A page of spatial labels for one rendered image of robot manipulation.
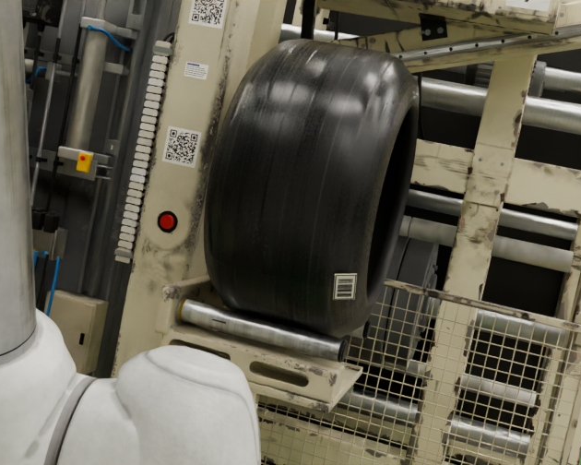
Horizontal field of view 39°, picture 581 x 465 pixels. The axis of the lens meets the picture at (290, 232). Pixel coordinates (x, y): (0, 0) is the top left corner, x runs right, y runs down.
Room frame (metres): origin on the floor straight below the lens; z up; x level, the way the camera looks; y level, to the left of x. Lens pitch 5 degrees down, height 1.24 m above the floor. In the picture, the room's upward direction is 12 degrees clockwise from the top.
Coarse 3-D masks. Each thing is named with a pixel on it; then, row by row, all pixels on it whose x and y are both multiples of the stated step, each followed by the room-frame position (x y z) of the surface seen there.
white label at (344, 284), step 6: (336, 276) 1.45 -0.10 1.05; (342, 276) 1.45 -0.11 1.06; (348, 276) 1.45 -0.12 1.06; (354, 276) 1.45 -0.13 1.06; (336, 282) 1.46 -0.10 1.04; (342, 282) 1.46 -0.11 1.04; (348, 282) 1.46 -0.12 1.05; (354, 282) 1.46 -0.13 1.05; (336, 288) 1.47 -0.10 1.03; (342, 288) 1.47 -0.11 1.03; (348, 288) 1.47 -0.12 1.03; (354, 288) 1.47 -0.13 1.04; (336, 294) 1.47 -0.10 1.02; (342, 294) 1.47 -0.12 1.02; (348, 294) 1.48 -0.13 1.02; (354, 294) 1.48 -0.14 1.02
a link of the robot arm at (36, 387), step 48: (0, 0) 0.58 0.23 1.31; (0, 48) 0.59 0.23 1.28; (0, 96) 0.61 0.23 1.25; (0, 144) 0.62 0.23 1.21; (0, 192) 0.64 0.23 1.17; (0, 240) 0.66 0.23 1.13; (0, 288) 0.67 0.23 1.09; (0, 336) 0.70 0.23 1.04; (48, 336) 0.76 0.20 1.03; (0, 384) 0.70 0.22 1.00; (48, 384) 0.73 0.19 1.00; (0, 432) 0.70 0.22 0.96; (48, 432) 0.73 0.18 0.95
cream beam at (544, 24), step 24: (336, 0) 2.04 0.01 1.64; (360, 0) 1.98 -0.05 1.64; (384, 0) 1.92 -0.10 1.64; (408, 0) 1.88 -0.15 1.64; (432, 0) 1.87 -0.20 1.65; (456, 0) 1.86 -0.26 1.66; (480, 0) 1.84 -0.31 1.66; (504, 0) 1.83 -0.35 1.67; (552, 0) 1.81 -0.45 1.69; (480, 24) 1.96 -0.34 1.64; (504, 24) 1.91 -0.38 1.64; (528, 24) 1.86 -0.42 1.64; (552, 24) 1.81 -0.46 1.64
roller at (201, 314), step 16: (192, 304) 1.62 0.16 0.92; (208, 304) 1.63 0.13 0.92; (192, 320) 1.62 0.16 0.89; (208, 320) 1.60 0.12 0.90; (224, 320) 1.60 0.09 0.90; (240, 320) 1.59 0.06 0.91; (256, 320) 1.59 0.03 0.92; (256, 336) 1.58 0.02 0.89; (272, 336) 1.57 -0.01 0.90; (288, 336) 1.56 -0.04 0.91; (304, 336) 1.56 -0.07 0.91; (320, 336) 1.56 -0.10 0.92; (304, 352) 1.57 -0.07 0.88; (320, 352) 1.55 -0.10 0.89; (336, 352) 1.54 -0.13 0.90
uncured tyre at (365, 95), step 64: (256, 64) 1.59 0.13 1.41; (320, 64) 1.55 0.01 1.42; (384, 64) 1.57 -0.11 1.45; (256, 128) 1.47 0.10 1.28; (320, 128) 1.45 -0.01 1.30; (384, 128) 1.48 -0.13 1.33; (256, 192) 1.45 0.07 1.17; (320, 192) 1.42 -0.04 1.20; (384, 192) 1.97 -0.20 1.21; (256, 256) 1.48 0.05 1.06; (320, 256) 1.44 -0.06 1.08; (384, 256) 1.86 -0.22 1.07; (320, 320) 1.53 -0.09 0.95
